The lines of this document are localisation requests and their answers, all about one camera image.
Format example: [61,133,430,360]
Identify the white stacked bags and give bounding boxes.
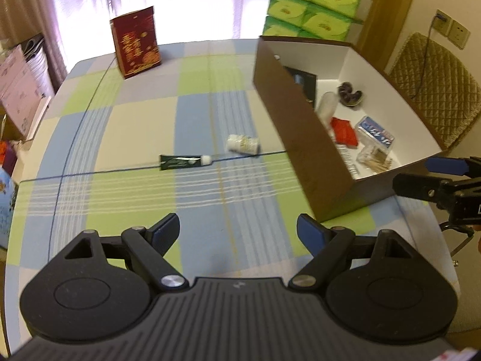
[23,34,57,96]

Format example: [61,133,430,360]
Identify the purple bag with orange item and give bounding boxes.
[0,141,19,175]

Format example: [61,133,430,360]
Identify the stack of green tissue packs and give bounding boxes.
[262,0,373,44]

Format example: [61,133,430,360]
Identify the small white bottle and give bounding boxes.
[226,134,261,156]

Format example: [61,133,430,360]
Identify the large brown cardboard box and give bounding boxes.
[253,35,449,223]

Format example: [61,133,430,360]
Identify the quilted tan chair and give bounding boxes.
[387,32,481,149]

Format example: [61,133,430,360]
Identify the pale purple curtain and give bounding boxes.
[0,0,279,83]

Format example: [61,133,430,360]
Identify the white plastic lettered clip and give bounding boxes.
[336,145,361,177]

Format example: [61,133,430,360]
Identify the dark red gift box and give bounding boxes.
[110,6,162,79]

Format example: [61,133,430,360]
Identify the clear toothpick box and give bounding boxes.
[355,146,393,175]

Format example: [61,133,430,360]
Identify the light blue carton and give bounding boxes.
[0,169,19,249]

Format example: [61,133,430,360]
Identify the clear plastic cup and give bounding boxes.
[315,91,339,121]

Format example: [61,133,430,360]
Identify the pink cardboard carton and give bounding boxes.
[0,45,51,141]

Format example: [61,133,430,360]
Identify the white wall socket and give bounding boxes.
[432,8,453,34]
[449,20,471,49]

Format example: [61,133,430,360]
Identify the dark green tube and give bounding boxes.
[158,153,213,171]

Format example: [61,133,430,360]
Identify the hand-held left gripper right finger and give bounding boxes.
[289,214,412,292]

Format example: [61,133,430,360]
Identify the black product box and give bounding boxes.
[283,66,318,111]

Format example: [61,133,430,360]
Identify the thin black cable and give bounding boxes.
[413,13,448,98]

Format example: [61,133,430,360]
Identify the plaid cloth covered desktop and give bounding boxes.
[0,38,459,354]

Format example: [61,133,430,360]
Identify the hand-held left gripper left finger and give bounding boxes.
[65,212,188,292]

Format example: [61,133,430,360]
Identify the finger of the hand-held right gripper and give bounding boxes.
[424,156,481,177]
[393,173,457,206]

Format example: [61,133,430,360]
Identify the blue card case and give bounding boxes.
[355,116,397,147]

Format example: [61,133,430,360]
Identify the red packet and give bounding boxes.
[331,117,358,147]

